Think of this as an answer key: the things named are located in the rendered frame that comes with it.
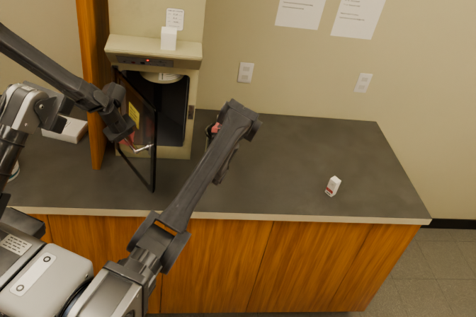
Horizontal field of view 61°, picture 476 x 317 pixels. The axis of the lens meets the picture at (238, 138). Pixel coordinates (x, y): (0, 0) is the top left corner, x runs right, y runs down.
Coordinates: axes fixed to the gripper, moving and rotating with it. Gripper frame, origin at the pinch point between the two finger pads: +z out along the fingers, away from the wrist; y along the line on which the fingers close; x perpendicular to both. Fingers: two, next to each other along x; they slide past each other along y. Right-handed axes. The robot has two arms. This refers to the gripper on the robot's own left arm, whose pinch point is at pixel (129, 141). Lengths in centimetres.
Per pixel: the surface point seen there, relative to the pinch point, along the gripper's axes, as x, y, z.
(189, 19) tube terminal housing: -7.7, -40.7, -24.3
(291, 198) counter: 39, -39, 45
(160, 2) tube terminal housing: -13.5, -35.1, -31.9
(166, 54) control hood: -2.3, -26.2, -21.8
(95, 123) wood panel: -17.4, 5.2, 0.3
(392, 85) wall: 21, -129, 62
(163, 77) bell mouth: -13.2, -25.4, -3.4
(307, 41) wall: -9, -97, 27
